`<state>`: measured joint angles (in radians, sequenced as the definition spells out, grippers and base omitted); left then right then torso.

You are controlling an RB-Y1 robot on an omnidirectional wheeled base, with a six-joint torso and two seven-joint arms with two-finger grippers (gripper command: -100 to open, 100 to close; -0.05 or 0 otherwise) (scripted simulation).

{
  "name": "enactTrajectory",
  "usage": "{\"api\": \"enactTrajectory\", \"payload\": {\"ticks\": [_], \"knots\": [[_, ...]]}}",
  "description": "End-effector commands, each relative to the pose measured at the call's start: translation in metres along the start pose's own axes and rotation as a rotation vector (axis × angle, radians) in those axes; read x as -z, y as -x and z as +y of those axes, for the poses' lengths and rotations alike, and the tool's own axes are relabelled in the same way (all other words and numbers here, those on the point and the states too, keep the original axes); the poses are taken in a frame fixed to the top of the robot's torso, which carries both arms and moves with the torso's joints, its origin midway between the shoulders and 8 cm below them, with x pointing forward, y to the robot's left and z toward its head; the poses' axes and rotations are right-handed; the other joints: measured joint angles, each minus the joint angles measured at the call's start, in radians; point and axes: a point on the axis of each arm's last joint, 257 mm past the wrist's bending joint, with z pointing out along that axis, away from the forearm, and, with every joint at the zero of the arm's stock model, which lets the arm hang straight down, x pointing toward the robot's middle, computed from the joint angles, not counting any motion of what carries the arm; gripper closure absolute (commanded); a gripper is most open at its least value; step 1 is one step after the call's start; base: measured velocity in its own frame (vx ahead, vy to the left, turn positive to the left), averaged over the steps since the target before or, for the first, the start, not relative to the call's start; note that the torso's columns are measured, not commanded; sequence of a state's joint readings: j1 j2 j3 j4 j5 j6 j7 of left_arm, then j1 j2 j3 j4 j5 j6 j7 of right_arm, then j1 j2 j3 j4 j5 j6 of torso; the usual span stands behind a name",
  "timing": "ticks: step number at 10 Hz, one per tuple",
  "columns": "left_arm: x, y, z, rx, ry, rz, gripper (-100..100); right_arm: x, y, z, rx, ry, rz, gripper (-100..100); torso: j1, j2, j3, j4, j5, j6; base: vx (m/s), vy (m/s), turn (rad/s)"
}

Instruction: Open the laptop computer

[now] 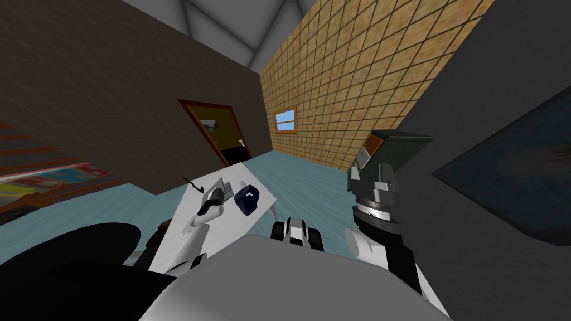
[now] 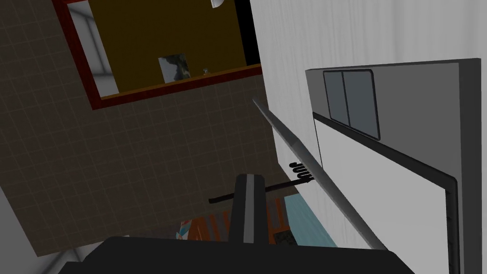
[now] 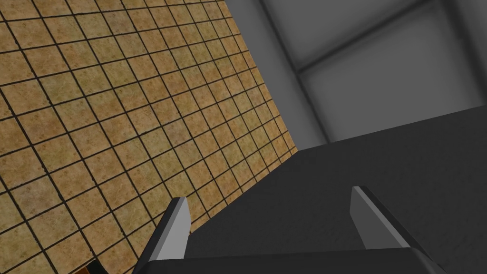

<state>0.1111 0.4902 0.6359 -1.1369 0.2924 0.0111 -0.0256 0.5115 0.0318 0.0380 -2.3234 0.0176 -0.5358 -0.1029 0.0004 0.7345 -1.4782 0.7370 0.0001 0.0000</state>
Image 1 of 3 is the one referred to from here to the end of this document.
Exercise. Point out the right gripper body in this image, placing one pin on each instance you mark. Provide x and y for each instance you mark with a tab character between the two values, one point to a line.
374	187

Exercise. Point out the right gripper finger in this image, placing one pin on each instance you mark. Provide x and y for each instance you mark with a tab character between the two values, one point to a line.
362	159
386	173

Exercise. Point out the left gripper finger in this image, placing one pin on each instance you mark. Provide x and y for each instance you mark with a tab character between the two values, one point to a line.
220	183
228	191

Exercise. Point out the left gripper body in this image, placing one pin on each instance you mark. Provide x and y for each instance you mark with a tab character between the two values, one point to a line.
216	195

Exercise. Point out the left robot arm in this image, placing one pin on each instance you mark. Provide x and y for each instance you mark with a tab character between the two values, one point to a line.
192	240

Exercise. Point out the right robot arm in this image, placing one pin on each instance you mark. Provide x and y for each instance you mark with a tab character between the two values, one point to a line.
388	249

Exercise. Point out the dark blue mug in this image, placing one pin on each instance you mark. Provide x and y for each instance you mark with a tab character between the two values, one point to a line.
248	203

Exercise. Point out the dark grey cabinet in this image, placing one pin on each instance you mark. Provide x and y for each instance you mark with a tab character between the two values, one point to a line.
403	149

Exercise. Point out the white table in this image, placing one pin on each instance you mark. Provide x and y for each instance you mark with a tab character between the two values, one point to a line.
223	232

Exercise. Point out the dark red framed door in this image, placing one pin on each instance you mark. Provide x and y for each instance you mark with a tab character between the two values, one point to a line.
223	133

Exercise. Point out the wooden framed window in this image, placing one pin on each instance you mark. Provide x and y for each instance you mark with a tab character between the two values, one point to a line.
285	120

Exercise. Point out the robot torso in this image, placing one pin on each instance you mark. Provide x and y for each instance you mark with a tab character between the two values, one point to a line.
290	285

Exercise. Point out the brown bookshelf with books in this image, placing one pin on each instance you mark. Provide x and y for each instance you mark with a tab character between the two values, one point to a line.
40	178

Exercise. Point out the dark blue wall picture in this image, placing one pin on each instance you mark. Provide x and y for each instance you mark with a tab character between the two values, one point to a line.
517	178

